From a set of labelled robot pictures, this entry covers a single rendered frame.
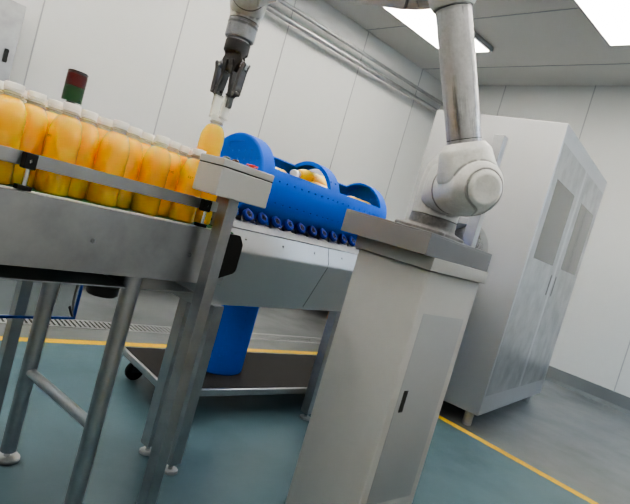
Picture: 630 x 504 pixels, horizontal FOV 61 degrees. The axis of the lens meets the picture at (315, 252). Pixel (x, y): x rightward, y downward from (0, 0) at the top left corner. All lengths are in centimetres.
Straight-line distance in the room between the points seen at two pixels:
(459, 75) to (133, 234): 98
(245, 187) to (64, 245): 48
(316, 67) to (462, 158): 504
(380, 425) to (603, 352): 502
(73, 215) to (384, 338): 94
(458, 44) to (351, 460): 127
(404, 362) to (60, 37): 422
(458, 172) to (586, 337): 518
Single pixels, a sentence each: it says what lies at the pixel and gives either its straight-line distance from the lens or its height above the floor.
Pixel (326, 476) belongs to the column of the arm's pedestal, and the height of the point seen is 23.
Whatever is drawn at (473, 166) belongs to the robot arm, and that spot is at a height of 127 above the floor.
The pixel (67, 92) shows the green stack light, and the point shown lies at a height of 118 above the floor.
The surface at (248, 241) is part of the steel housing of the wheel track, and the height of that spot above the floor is 87.
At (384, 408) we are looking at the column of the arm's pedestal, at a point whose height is 52.
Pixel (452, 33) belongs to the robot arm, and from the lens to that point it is 163.
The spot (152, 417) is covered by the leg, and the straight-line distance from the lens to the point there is 214.
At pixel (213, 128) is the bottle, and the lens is 165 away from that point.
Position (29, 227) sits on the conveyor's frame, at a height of 82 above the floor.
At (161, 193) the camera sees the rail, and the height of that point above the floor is 96.
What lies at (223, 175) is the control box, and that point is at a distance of 143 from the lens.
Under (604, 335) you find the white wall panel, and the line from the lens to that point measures 655.
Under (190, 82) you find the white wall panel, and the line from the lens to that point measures 560.
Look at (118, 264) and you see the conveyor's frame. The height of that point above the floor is 76.
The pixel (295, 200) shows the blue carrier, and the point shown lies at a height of 106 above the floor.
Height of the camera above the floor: 101
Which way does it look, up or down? 3 degrees down
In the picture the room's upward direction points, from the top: 16 degrees clockwise
